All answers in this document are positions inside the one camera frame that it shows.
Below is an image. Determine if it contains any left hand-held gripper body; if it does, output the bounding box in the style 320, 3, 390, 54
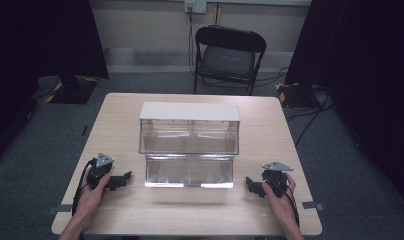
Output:
86, 152, 115, 191

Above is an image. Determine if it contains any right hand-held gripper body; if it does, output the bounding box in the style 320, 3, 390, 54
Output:
260, 161, 295, 198

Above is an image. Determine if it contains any person's left hand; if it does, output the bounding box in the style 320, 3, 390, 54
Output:
75, 168, 112, 219

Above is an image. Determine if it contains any person's right hand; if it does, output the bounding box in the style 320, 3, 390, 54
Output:
261, 171, 298, 221

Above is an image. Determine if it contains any grey tape strip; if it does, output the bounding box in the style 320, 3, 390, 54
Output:
45, 203, 73, 216
301, 200, 326, 212

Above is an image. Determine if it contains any clear plastic drawer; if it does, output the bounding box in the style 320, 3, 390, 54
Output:
144, 153, 235, 189

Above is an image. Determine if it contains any clear drawer cabinet white top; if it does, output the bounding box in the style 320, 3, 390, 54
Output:
138, 101, 242, 156

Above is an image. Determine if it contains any black stand base yellow tape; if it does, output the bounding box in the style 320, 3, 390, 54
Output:
44, 74, 100, 105
274, 81, 322, 109

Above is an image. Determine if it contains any black folding chair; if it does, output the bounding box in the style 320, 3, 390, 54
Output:
192, 24, 268, 97

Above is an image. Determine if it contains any black curtain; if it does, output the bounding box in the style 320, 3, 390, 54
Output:
284, 0, 404, 214
0, 0, 110, 168

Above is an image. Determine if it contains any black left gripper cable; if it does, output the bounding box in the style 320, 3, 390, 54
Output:
71, 157, 98, 218

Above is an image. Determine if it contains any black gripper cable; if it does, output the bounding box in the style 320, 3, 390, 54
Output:
71, 157, 98, 218
284, 185, 301, 228

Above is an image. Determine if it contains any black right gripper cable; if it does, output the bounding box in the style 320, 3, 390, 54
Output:
284, 185, 301, 228

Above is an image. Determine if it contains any black floor cable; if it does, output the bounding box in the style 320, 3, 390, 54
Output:
255, 65, 290, 88
284, 89, 335, 148

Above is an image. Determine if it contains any black wall socket cable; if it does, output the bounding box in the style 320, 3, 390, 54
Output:
187, 5, 197, 78

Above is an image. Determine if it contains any white wall socket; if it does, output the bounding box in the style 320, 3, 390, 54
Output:
184, 0, 208, 15

